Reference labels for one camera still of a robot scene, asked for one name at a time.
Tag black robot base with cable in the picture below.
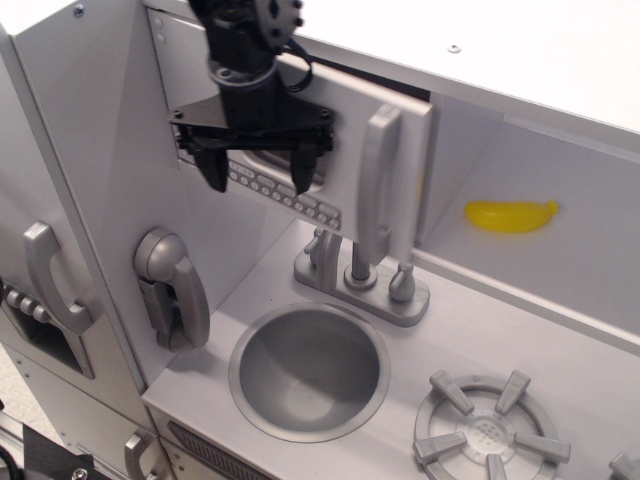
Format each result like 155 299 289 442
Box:
1 424 102 479

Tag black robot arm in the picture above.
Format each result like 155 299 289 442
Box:
170 1 334 194

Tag grey oven door handle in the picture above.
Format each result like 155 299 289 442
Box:
124 433 158 480

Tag yellow toy banana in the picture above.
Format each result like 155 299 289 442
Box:
464 200 559 233

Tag grey round toy sink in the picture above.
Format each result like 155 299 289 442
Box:
228 302 391 443

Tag grey toy faucet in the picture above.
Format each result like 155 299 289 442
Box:
294 228 430 328

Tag white toy microwave door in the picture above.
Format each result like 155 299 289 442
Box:
149 2 433 263

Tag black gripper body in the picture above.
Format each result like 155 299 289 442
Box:
169 79 334 163

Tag grey toy stove burner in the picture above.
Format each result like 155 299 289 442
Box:
413 370 571 479

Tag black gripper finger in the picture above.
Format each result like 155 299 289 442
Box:
290 143 315 194
194 150 229 193

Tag grey toy telephone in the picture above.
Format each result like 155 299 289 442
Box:
133 227 210 353

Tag grey fridge door handle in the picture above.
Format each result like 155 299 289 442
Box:
23 221 93 336

